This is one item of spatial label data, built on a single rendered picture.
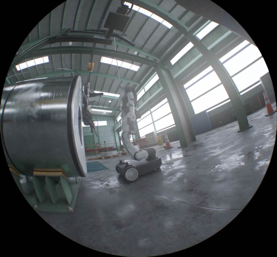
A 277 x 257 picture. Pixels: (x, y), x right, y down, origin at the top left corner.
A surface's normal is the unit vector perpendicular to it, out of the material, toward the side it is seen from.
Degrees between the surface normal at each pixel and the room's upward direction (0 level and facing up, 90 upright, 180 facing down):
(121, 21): 178
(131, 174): 90
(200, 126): 90
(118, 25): 178
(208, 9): 90
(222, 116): 90
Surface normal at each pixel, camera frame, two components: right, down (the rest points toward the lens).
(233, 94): -0.86, 0.04
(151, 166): 0.44, -0.34
